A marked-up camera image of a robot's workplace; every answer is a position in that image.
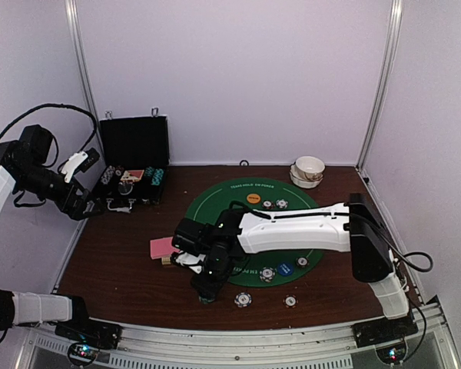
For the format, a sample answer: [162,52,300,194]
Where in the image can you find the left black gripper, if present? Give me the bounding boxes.
[14,161,104,220]

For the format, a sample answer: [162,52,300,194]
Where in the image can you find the dark blue chip stack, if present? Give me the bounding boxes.
[199,296,215,304]

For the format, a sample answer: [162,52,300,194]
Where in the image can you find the pink backed card deck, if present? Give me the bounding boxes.
[149,237,178,260]

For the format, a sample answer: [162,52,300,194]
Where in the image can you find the orange round blind button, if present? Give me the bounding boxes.
[246,194,261,204]

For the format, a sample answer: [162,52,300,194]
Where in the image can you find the blue chip stack mat bottom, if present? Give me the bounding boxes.
[259,268,276,283]

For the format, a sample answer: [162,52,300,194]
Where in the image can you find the blue round blind button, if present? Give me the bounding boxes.
[277,262,294,277]

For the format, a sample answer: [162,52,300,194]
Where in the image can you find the brown red chip stack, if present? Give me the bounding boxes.
[284,295,297,308]

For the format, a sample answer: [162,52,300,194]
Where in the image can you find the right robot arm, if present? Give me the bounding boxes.
[171,194,410,340]

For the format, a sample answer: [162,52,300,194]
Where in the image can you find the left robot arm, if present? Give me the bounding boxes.
[0,125,104,341]

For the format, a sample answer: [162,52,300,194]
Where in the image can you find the clear dealer button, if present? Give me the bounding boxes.
[118,182,134,196]

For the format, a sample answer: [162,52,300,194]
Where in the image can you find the brown chips in case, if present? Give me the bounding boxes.
[114,165,124,177]

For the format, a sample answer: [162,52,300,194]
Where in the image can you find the round green poker mat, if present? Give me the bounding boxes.
[186,178,339,288]

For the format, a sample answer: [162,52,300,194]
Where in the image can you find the red card deck in case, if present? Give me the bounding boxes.
[120,170,144,182]

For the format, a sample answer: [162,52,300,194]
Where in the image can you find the black chip carrying case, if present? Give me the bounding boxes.
[95,107,170,207]

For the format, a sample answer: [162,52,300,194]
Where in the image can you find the blue green chip stack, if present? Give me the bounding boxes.
[144,167,154,178]

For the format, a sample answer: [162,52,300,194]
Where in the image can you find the teal chip stack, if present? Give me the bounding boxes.
[151,168,165,186]

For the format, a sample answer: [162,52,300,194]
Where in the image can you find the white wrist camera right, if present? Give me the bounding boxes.
[171,252,204,273]

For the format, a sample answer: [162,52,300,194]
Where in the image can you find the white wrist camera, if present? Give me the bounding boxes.
[60,148,100,183]
[171,252,204,273]

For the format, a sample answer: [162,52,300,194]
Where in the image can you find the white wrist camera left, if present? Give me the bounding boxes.
[60,148,100,183]

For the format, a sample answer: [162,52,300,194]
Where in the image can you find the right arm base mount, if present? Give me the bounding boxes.
[352,317,418,347]

